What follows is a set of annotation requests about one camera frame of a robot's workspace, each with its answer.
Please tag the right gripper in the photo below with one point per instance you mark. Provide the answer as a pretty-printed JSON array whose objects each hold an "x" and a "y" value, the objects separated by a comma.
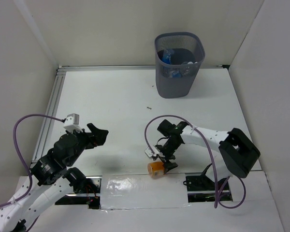
[{"x": 164, "y": 157}]

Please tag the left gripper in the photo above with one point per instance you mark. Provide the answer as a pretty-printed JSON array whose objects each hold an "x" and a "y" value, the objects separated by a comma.
[{"x": 87, "y": 138}]

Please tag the orange juice bottle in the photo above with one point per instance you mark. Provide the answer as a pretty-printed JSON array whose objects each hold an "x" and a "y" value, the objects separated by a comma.
[{"x": 155, "y": 169}]

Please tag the Aquafina blue label bottle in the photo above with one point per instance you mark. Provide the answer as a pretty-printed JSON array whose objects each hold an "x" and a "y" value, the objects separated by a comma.
[{"x": 176, "y": 74}]

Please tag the green label water bottle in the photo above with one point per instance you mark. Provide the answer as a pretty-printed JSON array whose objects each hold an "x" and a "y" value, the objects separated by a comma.
[{"x": 188, "y": 68}]

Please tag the blue cap water bottle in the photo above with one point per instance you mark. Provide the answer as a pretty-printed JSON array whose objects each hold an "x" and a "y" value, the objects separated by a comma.
[{"x": 167, "y": 56}]

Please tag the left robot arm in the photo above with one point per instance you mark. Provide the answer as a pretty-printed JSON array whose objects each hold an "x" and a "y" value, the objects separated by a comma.
[{"x": 52, "y": 177}]

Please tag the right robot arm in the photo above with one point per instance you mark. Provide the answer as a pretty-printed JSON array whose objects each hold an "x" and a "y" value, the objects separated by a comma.
[{"x": 238, "y": 153}]

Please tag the grey mesh waste bin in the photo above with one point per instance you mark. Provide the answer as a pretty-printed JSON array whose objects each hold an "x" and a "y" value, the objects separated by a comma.
[{"x": 187, "y": 47}]

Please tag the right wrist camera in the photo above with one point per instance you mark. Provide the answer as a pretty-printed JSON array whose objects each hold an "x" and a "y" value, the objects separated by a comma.
[{"x": 152, "y": 152}]

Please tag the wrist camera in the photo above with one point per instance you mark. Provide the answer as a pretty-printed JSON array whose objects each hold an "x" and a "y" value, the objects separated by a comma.
[
  {"x": 71, "y": 123},
  {"x": 152, "y": 152}
]

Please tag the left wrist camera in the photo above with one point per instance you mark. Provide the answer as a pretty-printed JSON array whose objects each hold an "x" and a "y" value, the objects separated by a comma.
[{"x": 71, "y": 123}]

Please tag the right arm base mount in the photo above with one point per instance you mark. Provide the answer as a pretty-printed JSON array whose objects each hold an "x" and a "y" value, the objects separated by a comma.
[{"x": 199, "y": 187}]

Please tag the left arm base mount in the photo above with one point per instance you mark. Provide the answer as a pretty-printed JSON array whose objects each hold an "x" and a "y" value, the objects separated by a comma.
[{"x": 89, "y": 196}]

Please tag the aluminium frame rail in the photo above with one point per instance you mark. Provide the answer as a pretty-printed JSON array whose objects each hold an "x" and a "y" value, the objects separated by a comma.
[{"x": 125, "y": 101}]

